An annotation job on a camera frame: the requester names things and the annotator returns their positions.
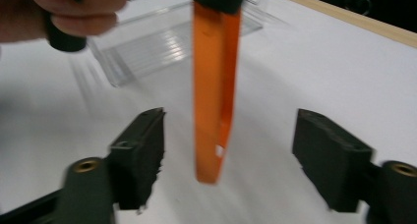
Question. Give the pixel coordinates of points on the wooden table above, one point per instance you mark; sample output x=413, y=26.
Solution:
x=360, y=21

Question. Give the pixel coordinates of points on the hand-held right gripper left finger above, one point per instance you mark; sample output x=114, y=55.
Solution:
x=141, y=158

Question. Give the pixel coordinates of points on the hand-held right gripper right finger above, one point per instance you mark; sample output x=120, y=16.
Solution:
x=331, y=158

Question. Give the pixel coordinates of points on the clear plastic rack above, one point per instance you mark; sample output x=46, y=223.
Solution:
x=154, y=50

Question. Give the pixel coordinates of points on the orange phone case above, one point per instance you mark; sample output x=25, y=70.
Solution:
x=209, y=86

